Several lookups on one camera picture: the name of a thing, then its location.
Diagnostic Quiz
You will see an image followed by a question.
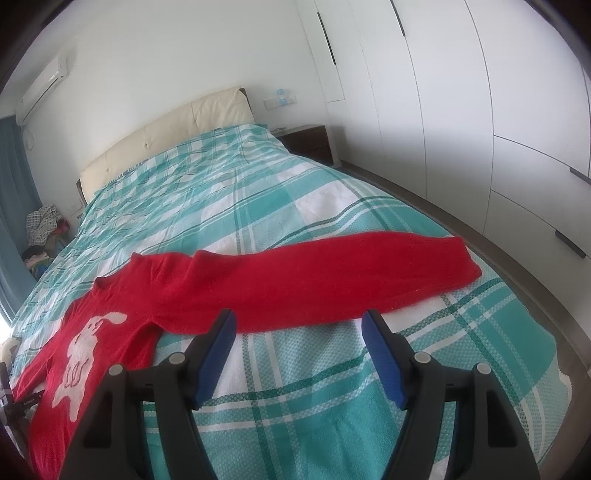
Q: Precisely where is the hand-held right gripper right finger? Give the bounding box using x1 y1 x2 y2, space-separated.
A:
361 309 541 480

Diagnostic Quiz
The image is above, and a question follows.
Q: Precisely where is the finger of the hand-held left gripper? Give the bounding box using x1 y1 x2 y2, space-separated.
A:
11 390 45 409

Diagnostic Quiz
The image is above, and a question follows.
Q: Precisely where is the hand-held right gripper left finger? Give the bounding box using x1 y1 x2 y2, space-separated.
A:
58 309 238 480

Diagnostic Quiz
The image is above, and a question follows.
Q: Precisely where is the red sweater with white rabbit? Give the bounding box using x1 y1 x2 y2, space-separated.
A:
11 232 483 480

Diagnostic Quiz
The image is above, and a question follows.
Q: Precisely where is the pile of clothes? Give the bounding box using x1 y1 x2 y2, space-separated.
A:
21 205 71 278

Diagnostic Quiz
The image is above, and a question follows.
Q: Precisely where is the teal plaid bed blanket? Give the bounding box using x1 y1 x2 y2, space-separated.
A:
9 122 575 480

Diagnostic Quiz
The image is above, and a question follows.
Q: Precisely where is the teal curtain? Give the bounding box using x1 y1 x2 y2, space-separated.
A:
0 115 43 324

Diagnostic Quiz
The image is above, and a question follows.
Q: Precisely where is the beige padded headboard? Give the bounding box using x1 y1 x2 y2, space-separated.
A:
76 85 254 204

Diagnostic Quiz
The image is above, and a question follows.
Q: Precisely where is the dark wooden nightstand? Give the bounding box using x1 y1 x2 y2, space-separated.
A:
274 124 335 167

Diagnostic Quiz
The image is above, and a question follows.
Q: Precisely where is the white wardrobe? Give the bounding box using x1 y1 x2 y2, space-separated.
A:
314 0 591 273

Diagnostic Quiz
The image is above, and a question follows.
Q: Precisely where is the white wall socket panel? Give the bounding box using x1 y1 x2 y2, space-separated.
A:
264 88 296 110

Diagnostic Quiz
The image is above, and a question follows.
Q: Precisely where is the white wall air conditioner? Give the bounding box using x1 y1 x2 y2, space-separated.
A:
16 54 77 125

